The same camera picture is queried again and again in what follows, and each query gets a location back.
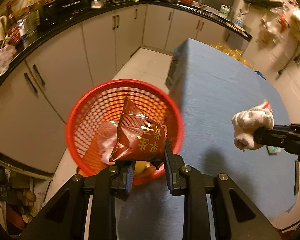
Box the clear bottle with blue label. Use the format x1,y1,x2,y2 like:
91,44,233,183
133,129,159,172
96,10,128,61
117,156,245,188
234,9,245,28

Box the black hanging utensil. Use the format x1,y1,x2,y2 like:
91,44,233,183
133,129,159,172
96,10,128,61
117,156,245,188
277,40,300,74

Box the red plastic basket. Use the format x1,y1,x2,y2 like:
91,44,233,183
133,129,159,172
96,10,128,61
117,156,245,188
66,79,184,179

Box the pile of jars and boxes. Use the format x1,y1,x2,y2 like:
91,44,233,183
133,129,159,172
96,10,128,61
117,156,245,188
0,160,53,233

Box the black wall rack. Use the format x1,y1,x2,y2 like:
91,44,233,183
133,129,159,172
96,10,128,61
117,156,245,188
244,0,283,8

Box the yellow cardboard box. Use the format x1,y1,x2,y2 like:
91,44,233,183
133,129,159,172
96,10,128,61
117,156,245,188
135,160,153,175

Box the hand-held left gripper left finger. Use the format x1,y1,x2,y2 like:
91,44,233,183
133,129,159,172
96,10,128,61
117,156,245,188
19,159,135,240

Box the row of condiment bottles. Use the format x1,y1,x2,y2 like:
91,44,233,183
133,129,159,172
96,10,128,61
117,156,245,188
5,0,57,45

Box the white and green detergent bottle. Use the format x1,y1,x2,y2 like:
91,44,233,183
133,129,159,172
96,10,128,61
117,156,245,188
219,4,231,18

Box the black kitchen counter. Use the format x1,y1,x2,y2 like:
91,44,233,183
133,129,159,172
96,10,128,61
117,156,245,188
0,0,253,100

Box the black flat strip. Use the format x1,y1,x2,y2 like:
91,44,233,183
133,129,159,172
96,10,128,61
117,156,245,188
294,160,300,197

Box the crumpled white bag on counter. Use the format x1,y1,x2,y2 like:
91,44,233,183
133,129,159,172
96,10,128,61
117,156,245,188
0,44,17,79

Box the yellow plastic bag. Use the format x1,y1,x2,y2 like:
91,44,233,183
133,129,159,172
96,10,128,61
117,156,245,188
210,42,255,69

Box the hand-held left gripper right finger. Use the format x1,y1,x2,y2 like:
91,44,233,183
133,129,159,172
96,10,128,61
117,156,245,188
164,141,280,240

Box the white cloth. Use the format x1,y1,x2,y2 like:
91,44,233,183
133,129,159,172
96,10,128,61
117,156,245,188
231,101,275,150

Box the black gas stove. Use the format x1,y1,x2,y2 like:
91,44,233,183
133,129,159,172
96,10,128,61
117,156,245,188
39,0,90,25

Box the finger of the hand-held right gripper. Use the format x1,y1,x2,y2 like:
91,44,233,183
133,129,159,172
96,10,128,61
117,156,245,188
254,124,300,160

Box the teal wipes packet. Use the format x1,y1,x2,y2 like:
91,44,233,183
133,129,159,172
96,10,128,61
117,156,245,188
266,146,282,155

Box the white kitchen cabinets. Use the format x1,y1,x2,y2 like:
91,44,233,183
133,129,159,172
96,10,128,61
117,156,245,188
0,4,249,174

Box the clear hanging plastic bag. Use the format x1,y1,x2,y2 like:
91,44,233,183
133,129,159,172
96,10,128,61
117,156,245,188
259,15,278,45

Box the white plastic bag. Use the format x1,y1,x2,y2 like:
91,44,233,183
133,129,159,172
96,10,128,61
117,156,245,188
96,121,120,165

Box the dark red snack packet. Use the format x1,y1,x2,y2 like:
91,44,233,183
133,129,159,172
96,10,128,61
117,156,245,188
109,92,168,172

